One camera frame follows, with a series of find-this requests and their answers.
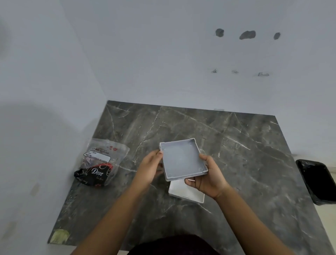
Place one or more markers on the person's left hand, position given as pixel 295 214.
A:
pixel 148 169

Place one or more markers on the person's right hand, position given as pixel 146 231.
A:
pixel 210 178

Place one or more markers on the person's left thumb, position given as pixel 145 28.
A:
pixel 156 155

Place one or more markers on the person's right thumb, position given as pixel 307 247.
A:
pixel 205 160

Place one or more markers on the grey plastic box lid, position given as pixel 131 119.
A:
pixel 182 160

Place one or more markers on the person's left forearm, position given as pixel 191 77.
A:
pixel 110 218

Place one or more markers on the person's right forearm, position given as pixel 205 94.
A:
pixel 252 223

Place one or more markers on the white plastic box base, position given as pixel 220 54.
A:
pixel 183 193

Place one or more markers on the clear and black plastic bag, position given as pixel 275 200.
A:
pixel 101 164

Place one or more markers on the person's dark maroon clothing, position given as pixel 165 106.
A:
pixel 173 245

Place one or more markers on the black lined waste bin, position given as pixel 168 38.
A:
pixel 316 181

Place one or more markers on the yellowish tape patch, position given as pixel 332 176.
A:
pixel 59 236

